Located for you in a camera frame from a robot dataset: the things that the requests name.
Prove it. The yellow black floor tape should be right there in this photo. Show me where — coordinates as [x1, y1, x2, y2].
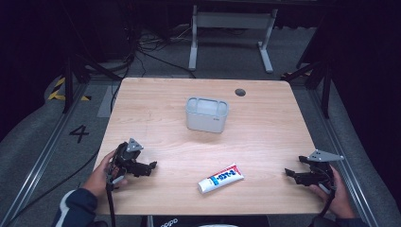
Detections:
[46, 77, 93, 102]

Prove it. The person's left hand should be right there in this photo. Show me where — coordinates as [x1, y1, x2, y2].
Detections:
[82, 149, 129, 199]

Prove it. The black floor cable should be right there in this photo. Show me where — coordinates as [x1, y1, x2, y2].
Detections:
[0, 147, 102, 227]

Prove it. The black tripod stand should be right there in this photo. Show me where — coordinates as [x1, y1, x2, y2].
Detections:
[61, 51, 123, 114]
[280, 58, 333, 120]

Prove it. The left hand-held gripper cable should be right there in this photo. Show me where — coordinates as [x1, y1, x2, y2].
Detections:
[105, 181, 117, 227]

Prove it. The person's right hand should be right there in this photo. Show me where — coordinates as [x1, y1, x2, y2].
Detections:
[308, 166, 356, 219]

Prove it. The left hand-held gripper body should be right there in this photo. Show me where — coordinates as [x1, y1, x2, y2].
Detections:
[108, 137, 145, 185]

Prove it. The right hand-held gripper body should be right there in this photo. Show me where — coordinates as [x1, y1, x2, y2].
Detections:
[306, 149, 345, 190]

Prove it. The white metal stand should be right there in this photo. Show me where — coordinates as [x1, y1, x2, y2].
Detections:
[187, 4, 279, 75]

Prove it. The tangle of black cables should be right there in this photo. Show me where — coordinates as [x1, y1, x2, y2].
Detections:
[108, 18, 197, 113]

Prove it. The grey plastic container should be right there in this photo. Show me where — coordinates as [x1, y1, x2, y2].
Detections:
[184, 96, 231, 134]

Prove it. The hand-held gripper cable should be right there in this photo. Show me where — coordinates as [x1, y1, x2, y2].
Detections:
[105, 181, 117, 227]
[317, 187, 337, 219]

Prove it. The white toothpaste tube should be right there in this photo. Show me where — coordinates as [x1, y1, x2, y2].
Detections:
[197, 162, 246, 195]

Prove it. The right hand-held gripper cable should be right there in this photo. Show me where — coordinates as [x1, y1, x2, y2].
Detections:
[317, 187, 337, 219]

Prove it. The metal floor rail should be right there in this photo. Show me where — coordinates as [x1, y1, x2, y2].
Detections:
[306, 88, 380, 227]
[0, 82, 90, 227]

